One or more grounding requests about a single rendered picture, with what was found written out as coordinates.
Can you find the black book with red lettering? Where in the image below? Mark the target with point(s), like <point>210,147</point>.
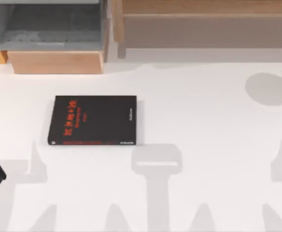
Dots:
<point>92,120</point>

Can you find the pale wooden drawer front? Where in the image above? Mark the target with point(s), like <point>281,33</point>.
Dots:
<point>54,62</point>

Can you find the wooden open shelf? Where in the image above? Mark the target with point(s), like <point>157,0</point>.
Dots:
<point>203,29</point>

